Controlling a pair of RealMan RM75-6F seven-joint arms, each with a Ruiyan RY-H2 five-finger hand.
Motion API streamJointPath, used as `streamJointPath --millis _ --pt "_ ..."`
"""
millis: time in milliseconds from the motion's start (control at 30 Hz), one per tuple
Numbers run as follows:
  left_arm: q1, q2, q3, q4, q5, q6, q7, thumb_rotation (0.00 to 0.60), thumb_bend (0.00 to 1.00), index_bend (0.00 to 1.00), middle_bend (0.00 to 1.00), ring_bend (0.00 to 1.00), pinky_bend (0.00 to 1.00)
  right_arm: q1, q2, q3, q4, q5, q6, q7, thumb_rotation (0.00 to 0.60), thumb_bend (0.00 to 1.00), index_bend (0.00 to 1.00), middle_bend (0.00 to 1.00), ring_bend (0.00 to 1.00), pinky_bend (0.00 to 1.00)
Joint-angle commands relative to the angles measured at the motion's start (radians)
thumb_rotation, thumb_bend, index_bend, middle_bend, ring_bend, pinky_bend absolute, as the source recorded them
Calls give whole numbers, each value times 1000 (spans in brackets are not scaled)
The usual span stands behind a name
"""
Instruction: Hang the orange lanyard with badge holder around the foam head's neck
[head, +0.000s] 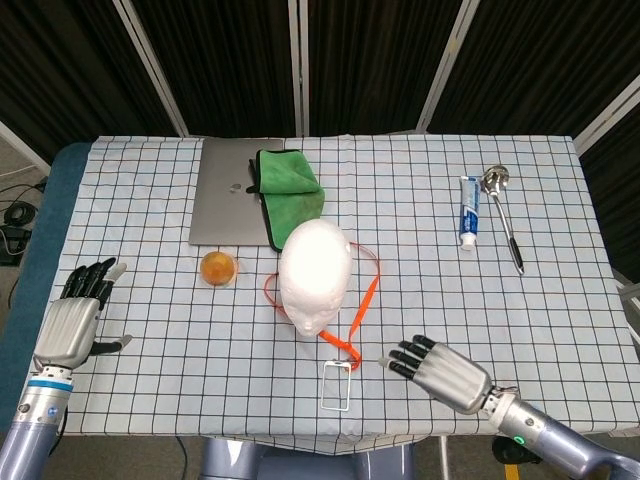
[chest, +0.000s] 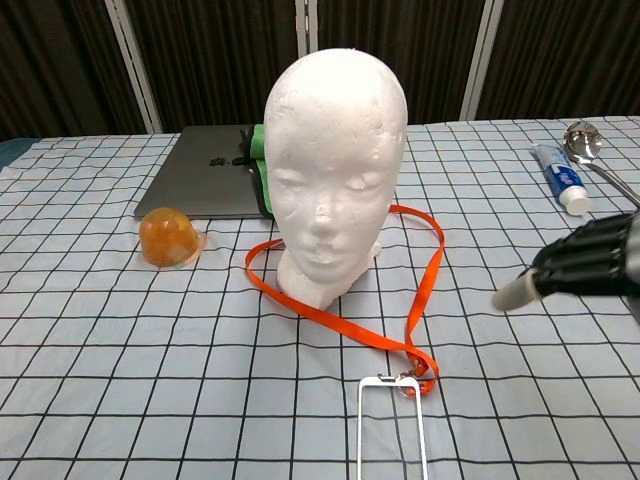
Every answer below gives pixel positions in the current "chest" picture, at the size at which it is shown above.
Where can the grey laptop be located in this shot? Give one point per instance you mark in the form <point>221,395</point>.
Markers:
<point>200,175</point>

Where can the white badge holder frame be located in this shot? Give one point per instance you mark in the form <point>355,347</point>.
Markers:
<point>387,381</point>

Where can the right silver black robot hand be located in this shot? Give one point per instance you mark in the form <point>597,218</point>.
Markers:
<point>590,260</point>

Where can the blue white toothpaste tube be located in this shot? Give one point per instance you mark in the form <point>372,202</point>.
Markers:
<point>562,177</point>

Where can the black folding screen white frame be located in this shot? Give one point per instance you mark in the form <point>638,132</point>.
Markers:
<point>225,60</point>

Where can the white foam mannequin head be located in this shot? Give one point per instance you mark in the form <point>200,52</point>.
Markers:
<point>335,150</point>

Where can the green microfiber cloth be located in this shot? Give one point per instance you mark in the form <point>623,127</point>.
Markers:
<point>260,142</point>

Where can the orange ball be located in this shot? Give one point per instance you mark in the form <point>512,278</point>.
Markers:
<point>165,237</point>

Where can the blue table pad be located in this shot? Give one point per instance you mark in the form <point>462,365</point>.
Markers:
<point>10,150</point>

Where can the checkered light blue tablecloth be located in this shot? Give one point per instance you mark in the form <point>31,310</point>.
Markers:
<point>100,350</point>

